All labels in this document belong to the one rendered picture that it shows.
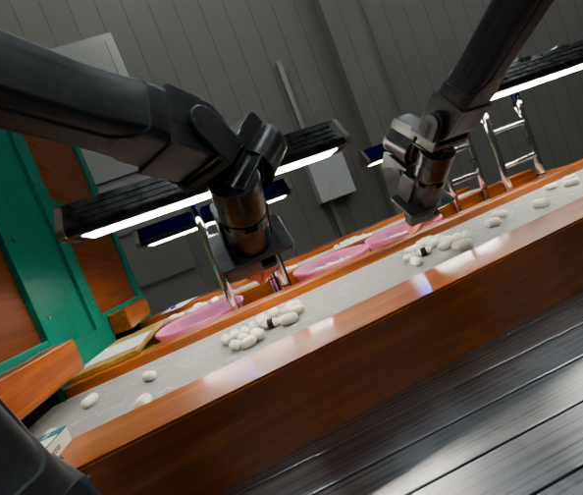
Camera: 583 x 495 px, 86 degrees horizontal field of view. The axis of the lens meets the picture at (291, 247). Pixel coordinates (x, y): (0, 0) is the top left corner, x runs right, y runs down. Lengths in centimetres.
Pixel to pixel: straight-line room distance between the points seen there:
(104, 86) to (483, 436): 43
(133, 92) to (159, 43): 303
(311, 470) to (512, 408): 21
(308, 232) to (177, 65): 181
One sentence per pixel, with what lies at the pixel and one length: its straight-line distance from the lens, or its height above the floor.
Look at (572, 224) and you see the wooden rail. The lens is 63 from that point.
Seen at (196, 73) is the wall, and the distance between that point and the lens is 317.
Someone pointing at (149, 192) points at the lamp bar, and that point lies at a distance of 68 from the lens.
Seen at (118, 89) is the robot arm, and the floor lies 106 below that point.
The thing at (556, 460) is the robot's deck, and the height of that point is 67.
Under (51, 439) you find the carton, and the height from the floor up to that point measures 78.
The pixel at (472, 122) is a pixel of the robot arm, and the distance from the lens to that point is 57.
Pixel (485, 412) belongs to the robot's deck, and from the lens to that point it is 40.
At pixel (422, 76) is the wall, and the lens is 360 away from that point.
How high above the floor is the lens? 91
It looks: 3 degrees down
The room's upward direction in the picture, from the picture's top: 21 degrees counter-clockwise
